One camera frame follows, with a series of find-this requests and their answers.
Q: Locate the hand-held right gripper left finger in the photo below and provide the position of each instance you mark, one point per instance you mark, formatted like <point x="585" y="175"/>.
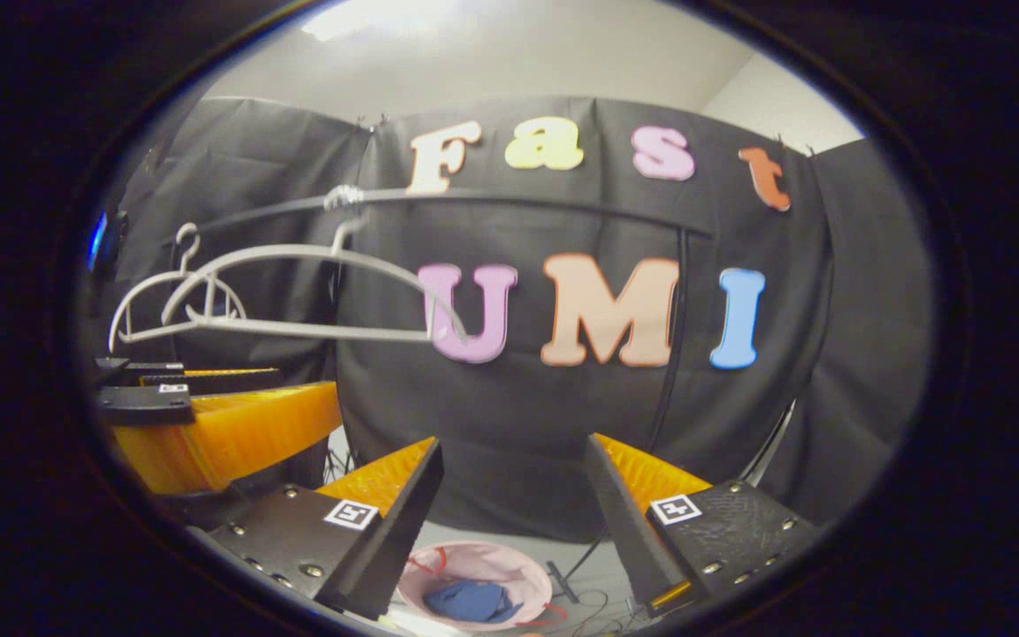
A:
<point x="403" y="522"/>

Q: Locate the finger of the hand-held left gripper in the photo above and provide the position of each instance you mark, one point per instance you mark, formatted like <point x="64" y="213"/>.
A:
<point x="226" y="382"/>
<point x="244" y="433"/>

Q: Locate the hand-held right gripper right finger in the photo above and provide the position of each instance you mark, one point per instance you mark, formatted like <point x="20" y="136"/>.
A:
<point x="629" y="531"/>

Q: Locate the pink laundry hamper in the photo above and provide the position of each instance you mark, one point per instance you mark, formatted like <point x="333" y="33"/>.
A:
<point x="509" y="562"/>

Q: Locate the white hanger with taped hook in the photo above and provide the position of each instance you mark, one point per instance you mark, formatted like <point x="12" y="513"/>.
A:
<point x="297" y="252"/>

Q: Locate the white plastic hanger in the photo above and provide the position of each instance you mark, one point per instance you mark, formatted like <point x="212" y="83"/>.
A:
<point x="134" y="296"/>

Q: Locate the black garment rack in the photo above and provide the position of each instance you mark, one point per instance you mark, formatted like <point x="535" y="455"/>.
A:
<point x="563" y="205"/>

